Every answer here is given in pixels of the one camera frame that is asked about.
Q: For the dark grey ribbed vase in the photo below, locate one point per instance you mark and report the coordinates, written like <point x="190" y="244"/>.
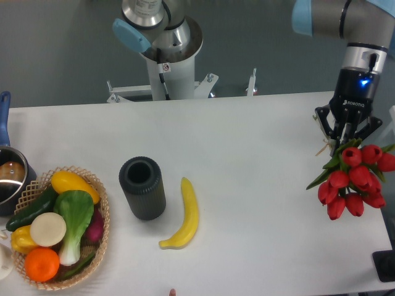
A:
<point x="141" y="181"/>

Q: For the woven wicker basket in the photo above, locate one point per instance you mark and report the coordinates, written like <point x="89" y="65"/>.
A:
<point x="94" y="250"/>

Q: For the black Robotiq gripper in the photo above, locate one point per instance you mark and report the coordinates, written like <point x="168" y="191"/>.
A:
<point x="349" y="114"/>

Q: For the black device at edge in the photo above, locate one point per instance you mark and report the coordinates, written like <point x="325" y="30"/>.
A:
<point x="384" y="265"/>

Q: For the yellow banana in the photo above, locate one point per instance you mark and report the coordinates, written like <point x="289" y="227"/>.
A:
<point x="187" y="230"/>

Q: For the purple red sweet potato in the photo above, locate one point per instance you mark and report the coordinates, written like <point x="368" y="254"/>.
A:
<point x="95" y="230"/>

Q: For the red tulip bouquet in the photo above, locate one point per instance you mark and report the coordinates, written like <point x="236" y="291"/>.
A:
<point x="353" y="178"/>

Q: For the green chili pepper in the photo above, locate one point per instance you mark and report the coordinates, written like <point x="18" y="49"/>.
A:
<point x="78" y="268"/>

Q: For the yellow squash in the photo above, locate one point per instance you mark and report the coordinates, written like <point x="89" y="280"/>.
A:
<point x="63" y="181"/>

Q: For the white frame at right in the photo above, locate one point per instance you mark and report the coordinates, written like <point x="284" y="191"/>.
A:
<point x="386" y="137"/>

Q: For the dark green cucumber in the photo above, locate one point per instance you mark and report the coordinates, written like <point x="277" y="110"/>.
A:
<point x="43" y="204"/>

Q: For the white round object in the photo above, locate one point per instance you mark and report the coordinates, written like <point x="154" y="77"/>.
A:
<point x="6" y="262"/>

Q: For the green bok choy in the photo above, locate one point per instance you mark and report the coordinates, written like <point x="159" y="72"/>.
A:
<point x="76" y="207"/>

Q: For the blue saucepan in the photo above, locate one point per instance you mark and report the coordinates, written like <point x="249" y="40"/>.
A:
<point x="16" y="172"/>

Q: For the orange mandarin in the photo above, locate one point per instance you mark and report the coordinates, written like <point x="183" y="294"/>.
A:
<point x="41" y="264"/>

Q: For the yellow bell pepper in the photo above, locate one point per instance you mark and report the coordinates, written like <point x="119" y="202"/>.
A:
<point x="21" y="240"/>

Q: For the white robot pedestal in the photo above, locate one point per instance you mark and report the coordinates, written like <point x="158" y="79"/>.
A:
<point x="170" y="61"/>

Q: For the white garlic piece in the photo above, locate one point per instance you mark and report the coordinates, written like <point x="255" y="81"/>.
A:
<point x="3" y="235"/>

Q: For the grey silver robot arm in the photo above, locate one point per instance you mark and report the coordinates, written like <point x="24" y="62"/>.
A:
<point x="367" y="26"/>

